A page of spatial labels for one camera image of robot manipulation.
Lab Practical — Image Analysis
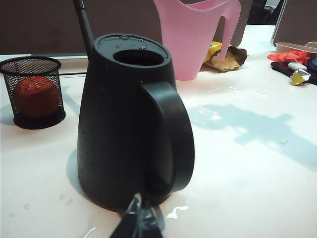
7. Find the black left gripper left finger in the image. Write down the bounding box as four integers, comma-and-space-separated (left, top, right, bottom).
111, 192, 143, 238

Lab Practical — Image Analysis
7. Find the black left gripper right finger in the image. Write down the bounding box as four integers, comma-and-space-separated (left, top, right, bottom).
137, 198, 166, 238

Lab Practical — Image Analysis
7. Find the black plastic watering kettle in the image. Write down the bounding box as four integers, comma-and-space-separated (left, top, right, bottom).
73, 0, 195, 213

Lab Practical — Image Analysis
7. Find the orange ball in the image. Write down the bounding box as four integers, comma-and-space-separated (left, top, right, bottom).
12, 75, 60, 118

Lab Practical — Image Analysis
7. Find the yellow open chip bag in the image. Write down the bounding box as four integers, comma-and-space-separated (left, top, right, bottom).
203, 41, 250, 72

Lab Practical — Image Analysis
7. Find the black mesh pen holder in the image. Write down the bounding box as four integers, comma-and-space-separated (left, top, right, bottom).
0, 56, 66, 130

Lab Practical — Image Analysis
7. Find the pink plastic watering can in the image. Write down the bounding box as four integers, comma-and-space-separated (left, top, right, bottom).
153, 0, 241, 81

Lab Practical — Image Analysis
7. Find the black flat item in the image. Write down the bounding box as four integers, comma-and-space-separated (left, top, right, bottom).
270, 61, 317, 86

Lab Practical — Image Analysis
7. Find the yellow foil wrapper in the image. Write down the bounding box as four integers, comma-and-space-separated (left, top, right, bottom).
290, 69, 312, 86

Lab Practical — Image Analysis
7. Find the white marker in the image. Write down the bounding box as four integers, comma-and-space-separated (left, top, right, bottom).
287, 61, 308, 71

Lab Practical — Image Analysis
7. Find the brown desk divider panel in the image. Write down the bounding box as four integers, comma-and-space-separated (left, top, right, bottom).
0, 0, 253, 56

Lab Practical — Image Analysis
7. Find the red cloth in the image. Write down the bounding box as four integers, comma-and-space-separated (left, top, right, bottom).
266, 50, 310, 65

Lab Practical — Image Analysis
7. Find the beige shallow tray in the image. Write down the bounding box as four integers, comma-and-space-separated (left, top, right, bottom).
274, 41, 317, 54

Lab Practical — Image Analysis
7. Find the silver laptop lid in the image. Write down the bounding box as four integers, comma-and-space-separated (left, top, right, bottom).
271, 0, 289, 47

